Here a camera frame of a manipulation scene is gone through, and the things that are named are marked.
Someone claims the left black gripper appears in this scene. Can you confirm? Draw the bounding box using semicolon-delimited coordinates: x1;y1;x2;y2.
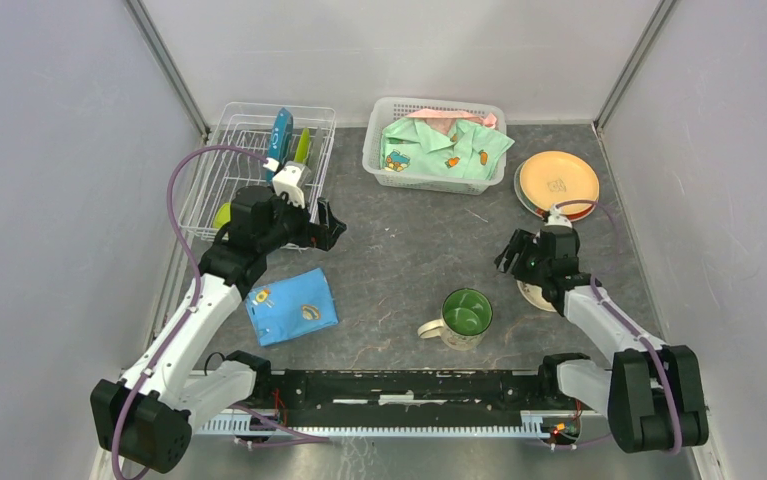
258;188;346;255

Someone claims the lime green bowl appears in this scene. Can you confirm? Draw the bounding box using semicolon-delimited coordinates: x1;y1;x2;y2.
212;202;231;229

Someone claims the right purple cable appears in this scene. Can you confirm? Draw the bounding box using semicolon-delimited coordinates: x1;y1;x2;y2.
551;198;684;455

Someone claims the white plastic basket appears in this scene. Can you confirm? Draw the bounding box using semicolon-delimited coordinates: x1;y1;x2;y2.
361;97;514;195

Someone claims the white wire dish rack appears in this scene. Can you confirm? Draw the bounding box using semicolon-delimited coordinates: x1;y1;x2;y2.
178;101;336;242

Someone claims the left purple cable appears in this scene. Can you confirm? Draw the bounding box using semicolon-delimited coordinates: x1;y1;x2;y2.
109;144;331;480

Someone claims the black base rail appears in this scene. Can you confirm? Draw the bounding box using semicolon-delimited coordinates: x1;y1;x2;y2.
242;370;588;429

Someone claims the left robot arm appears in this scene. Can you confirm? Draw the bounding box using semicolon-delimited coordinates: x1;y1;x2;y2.
90;186;347;473

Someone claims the pink cloth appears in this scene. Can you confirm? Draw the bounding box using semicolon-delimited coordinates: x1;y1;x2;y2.
408;108;498;128

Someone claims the purple cable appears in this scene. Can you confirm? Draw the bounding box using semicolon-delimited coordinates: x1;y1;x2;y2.
551;198;684;455
109;144;331;480

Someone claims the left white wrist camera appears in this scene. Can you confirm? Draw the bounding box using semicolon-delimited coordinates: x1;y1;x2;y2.
264;157;311;209

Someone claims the mint green printed shirt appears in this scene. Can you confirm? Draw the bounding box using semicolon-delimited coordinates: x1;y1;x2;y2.
378;117;514;180

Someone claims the green interior mug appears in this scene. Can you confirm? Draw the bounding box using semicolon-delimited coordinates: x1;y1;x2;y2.
417;288;493;351

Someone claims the lime green plate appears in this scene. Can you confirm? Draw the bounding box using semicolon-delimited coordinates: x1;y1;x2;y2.
293;128;312;165

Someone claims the cream plate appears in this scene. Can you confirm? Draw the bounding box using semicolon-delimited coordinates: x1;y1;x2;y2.
516;281;557;313

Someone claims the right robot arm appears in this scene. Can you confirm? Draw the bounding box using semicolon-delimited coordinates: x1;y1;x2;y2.
494;225;709;453

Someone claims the blue polka dot plate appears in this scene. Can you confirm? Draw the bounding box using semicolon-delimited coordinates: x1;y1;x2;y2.
267;107;294;169

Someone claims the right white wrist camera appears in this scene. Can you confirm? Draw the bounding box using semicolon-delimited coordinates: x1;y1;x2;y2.
544;206;573;229

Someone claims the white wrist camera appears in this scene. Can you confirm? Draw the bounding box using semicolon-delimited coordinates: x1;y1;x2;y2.
544;206;573;229
264;157;311;209

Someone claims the blue folded cloth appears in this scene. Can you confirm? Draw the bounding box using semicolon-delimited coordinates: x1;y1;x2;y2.
245;268;339;347

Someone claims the orange plate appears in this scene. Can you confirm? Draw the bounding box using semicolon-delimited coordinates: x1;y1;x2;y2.
516;150;600;215

